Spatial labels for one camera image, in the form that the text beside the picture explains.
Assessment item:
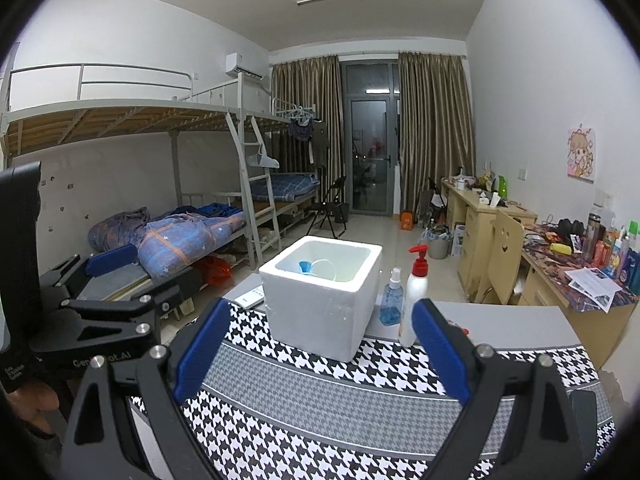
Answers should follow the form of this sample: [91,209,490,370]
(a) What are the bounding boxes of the person's left hand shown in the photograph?
[4,382,58,436]

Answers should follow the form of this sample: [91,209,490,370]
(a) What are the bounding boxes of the blue plaid quilt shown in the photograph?
[88,203,245,280]

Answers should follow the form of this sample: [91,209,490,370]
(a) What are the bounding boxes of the red bag under bed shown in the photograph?
[193,255,232,286]

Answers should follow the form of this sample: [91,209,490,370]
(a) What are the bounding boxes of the light wooden desk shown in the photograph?
[442,178,639,368]

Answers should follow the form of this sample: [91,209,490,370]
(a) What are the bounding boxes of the printed papers on desk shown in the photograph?
[565,268,622,313]

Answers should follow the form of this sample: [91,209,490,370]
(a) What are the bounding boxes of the houndstooth table cloth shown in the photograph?
[182,301,616,479]

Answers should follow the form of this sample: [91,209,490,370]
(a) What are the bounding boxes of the white lotion pump bottle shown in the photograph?
[398,244,428,348]

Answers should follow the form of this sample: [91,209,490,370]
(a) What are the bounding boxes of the blue spray bottle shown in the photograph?
[378,268,404,326]

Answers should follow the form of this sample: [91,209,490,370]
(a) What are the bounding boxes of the white metal bunk bed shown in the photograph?
[1,63,312,271]

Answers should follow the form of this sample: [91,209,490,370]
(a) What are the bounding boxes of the dark blue bottle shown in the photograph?
[618,249,640,295]

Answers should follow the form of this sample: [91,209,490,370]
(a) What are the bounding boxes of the wooden smiley chair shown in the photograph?
[474,211,526,306]

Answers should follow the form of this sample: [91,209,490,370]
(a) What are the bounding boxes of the grey waste bin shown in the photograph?
[426,231,451,260]

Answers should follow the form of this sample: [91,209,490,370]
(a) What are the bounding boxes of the orange bag on floor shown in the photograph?
[399,211,414,231]

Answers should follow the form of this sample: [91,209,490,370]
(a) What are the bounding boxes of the white styrofoam box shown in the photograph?
[259,236,383,362]

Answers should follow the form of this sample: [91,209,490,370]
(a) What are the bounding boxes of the white air conditioner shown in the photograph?
[224,52,265,80]

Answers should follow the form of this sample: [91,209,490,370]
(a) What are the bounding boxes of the black folding chair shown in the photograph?
[306,176,348,240]

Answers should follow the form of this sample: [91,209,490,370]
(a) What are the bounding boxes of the anime girl poster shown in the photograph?
[566,125,597,182]

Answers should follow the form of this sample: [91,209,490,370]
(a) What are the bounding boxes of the right brown curtain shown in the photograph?
[398,52,476,212]

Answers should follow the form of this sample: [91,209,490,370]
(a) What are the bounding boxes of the brown curtain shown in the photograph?
[271,55,345,193]
[398,52,476,212]

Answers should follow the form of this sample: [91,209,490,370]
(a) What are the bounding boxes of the left brown curtain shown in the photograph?
[271,55,345,193]

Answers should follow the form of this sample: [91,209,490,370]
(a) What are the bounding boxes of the glass balcony door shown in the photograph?
[342,60,400,216]

